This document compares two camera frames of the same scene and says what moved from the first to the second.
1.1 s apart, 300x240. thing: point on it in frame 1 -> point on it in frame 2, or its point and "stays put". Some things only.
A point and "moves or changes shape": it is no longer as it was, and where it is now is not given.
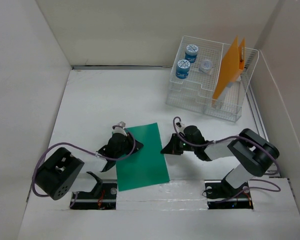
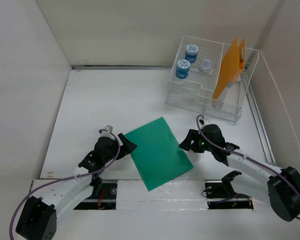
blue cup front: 182,69 stays put
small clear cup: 205,66 stays put
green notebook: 146,166 moves or changes shape
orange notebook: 234,65 stays put
